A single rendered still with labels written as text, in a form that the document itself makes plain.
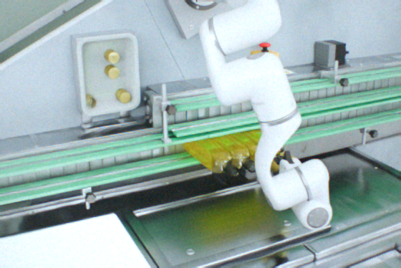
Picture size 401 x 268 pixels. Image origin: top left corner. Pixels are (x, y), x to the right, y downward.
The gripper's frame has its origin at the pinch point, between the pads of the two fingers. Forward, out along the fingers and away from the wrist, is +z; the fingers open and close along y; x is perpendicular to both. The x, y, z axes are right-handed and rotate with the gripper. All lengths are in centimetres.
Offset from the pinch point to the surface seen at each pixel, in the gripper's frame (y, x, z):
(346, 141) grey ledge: -11, -40, 45
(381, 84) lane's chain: 9, -54, 48
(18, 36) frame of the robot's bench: 29, 80, 76
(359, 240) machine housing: -14.7, -16.8, -16.8
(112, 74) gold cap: 23, 43, 23
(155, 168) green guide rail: -2.8, 32.8, 12.7
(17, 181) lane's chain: -2, 71, 8
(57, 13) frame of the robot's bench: 37, 65, 80
